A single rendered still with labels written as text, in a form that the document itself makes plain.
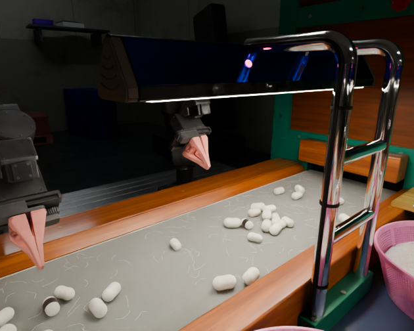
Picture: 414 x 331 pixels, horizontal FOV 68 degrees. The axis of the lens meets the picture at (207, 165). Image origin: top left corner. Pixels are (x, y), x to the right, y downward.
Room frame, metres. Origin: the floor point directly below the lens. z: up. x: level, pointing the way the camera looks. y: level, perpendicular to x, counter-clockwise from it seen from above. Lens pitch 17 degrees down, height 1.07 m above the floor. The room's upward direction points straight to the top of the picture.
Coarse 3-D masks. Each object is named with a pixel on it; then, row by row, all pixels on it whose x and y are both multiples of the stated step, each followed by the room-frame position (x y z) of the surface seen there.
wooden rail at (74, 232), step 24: (240, 168) 0.97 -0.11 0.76; (264, 168) 0.97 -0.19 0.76; (288, 168) 0.99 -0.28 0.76; (168, 192) 0.76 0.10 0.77; (192, 192) 0.76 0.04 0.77; (216, 192) 0.78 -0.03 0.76; (240, 192) 0.81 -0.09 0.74; (72, 216) 0.62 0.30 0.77; (96, 216) 0.62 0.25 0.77; (120, 216) 0.62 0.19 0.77; (144, 216) 0.63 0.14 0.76; (168, 216) 0.66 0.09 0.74; (0, 240) 0.52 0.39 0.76; (48, 240) 0.52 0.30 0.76; (72, 240) 0.53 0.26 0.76; (96, 240) 0.55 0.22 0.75; (0, 264) 0.45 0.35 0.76; (24, 264) 0.47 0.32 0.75
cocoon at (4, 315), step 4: (4, 308) 0.35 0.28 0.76; (8, 308) 0.35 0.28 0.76; (0, 312) 0.34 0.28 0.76; (4, 312) 0.34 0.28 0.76; (8, 312) 0.35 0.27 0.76; (12, 312) 0.35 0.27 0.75; (0, 316) 0.34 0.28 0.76; (4, 316) 0.34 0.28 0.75; (8, 316) 0.34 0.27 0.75; (12, 316) 0.35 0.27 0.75; (0, 320) 0.33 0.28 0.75; (4, 320) 0.34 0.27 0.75; (8, 320) 0.34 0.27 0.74; (0, 324) 0.33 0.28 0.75
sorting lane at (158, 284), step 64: (256, 192) 0.82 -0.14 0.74; (320, 192) 0.82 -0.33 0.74; (384, 192) 0.82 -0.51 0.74; (64, 256) 0.50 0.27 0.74; (128, 256) 0.50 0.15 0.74; (192, 256) 0.50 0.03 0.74; (256, 256) 0.50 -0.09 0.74; (64, 320) 0.35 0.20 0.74; (128, 320) 0.35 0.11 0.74; (192, 320) 0.35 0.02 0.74
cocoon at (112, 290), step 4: (112, 284) 0.40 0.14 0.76; (116, 284) 0.40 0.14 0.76; (108, 288) 0.39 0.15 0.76; (112, 288) 0.39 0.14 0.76; (116, 288) 0.39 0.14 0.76; (120, 288) 0.40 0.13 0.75; (104, 292) 0.38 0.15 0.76; (108, 292) 0.38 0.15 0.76; (112, 292) 0.38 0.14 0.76; (116, 292) 0.39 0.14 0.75; (104, 296) 0.38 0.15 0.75; (108, 296) 0.38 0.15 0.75; (112, 296) 0.38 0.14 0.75; (104, 300) 0.38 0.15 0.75; (108, 300) 0.38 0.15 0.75
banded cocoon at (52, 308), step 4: (52, 296) 0.37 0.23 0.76; (44, 300) 0.37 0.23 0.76; (52, 304) 0.36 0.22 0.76; (56, 304) 0.36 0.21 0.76; (48, 308) 0.35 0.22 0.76; (52, 308) 0.35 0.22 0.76; (56, 308) 0.35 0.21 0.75; (48, 312) 0.35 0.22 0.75; (52, 312) 0.35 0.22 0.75; (56, 312) 0.35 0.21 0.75
